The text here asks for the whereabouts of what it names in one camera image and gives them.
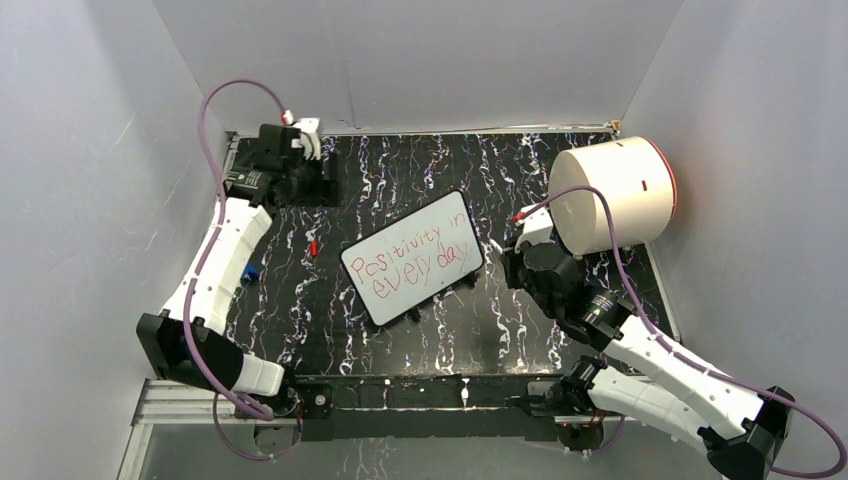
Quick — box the small white whiteboard black frame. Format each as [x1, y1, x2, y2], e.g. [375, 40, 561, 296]
[340, 190, 486, 326]

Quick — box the white marker pen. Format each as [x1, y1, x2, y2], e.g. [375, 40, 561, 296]
[489, 240, 503, 255]

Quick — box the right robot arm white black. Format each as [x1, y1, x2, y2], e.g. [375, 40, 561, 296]
[493, 243, 791, 479]

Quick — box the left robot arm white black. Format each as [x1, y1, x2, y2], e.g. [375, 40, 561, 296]
[136, 118, 339, 416]

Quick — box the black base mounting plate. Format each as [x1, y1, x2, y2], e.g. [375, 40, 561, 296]
[294, 374, 579, 442]

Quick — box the white cylindrical drum red rim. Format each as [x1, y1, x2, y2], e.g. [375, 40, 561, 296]
[548, 136, 677, 255]

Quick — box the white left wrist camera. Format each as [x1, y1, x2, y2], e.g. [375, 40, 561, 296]
[281, 110, 322, 161]

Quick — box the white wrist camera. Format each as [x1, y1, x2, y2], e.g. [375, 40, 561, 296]
[281, 110, 322, 161]
[514, 204, 554, 253]

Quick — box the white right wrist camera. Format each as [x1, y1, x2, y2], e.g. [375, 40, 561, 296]
[514, 204, 554, 253]

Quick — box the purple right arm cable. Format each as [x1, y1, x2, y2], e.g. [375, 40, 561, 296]
[513, 185, 848, 480]

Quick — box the aluminium front frame rail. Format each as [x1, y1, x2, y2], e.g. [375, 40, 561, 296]
[117, 374, 747, 480]

